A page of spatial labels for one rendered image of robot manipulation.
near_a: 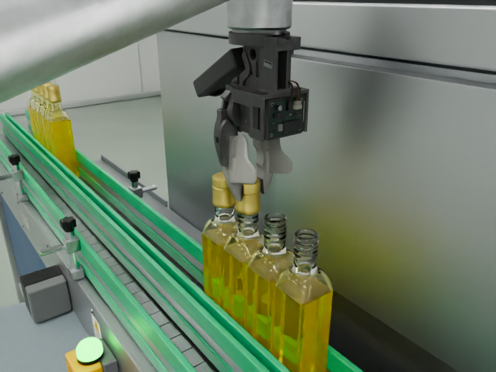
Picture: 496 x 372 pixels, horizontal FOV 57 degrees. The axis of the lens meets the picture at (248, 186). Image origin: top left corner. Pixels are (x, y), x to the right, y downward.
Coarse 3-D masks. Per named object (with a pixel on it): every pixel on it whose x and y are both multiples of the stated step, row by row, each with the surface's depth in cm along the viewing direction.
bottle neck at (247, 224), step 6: (240, 216) 63; (246, 216) 62; (252, 216) 63; (240, 222) 63; (246, 222) 63; (252, 222) 63; (240, 228) 64; (246, 228) 63; (252, 228) 63; (240, 234) 64; (246, 234) 64; (252, 234) 64
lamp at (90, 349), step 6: (84, 342) 79; (90, 342) 79; (96, 342) 79; (78, 348) 78; (84, 348) 78; (90, 348) 78; (96, 348) 78; (102, 348) 79; (78, 354) 77; (84, 354) 77; (90, 354) 77; (96, 354) 78; (102, 354) 79; (78, 360) 78; (84, 360) 77; (90, 360) 78; (96, 360) 78
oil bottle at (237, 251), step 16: (240, 240) 64; (256, 240) 64; (224, 256) 66; (240, 256) 63; (224, 272) 67; (240, 272) 64; (224, 288) 69; (240, 288) 65; (224, 304) 70; (240, 304) 66; (240, 320) 67
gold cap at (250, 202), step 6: (258, 180) 62; (246, 186) 60; (252, 186) 61; (258, 186) 61; (246, 192) 61; (252, 192) 61; (258, 192) 62; (246, 198) 61; (252, 198) 61; (258, 198) 62; (240, 204) 62; (246, 204) 61; (252, 204) 62; (258, 204) 62; (240, 210) 62; (246, 210) 62; (252, 210) 62; (258, 210) 63
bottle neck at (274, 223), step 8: (264, 216) 59; (272, 216) 60; (280, 216) 60; (264, 224) 59; (272, 224) 58; (280, 224) 58; (264, 232) 59; (272, 232) 58; (280, 232) 58; (264, 240) 60; (272, 240) 59; (280, 240) 59; (264, 248) 60; (272, 248) 59; (280, 248) 59
